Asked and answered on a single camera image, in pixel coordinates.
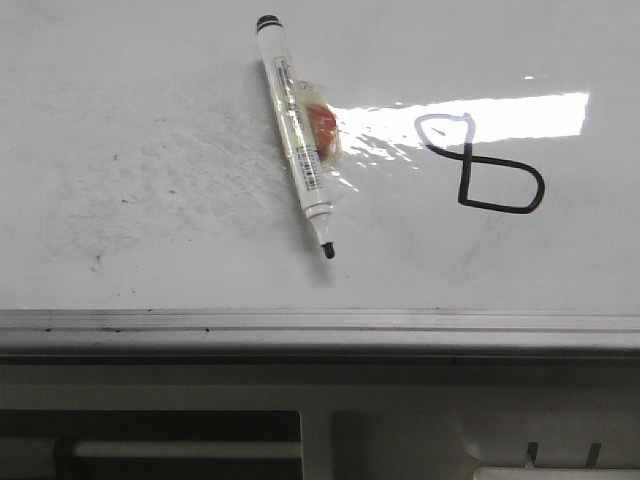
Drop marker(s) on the white horizontal rod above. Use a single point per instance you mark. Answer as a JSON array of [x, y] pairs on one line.
[[188, 449]]

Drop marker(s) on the white whiteboard with aluminium frame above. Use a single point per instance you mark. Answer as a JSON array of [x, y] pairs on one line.
[[481, 157]]

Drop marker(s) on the white black-ink whiteboard marker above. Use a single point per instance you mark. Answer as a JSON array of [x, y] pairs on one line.
[[298, 142]]

